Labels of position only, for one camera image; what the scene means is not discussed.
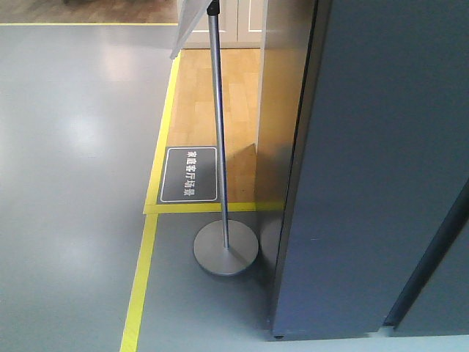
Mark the dark floor label plate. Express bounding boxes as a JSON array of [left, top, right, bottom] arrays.
[[158, 146, 218, 204]]

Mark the dark grey fridge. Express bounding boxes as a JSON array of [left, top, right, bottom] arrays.
[[255, 1, 468, 340]]

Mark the sign stand with board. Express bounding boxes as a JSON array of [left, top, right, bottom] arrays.
[[170, 1, 259, 276]]

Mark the fridge door white inside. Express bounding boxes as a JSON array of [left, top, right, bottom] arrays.
[[272, 1, 468, 338]]

